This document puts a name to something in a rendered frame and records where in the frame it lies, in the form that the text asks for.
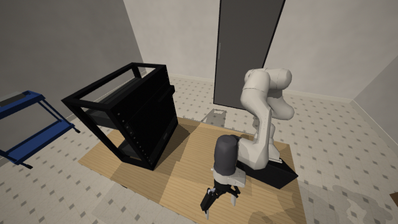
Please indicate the black server rack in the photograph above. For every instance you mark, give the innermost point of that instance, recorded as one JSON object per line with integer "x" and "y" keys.
{"x": 143, "y": 110}

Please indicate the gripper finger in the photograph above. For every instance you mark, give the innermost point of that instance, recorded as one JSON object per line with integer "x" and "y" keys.
{"x": 208, "y": 200}
{"x": 234, "y": 195}

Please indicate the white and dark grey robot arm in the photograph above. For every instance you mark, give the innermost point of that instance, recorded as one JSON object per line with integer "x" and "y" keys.
{"x": 262, "y": 96}

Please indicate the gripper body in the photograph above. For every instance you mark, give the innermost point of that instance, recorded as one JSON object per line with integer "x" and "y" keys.
{"x": 223, "y": 187}

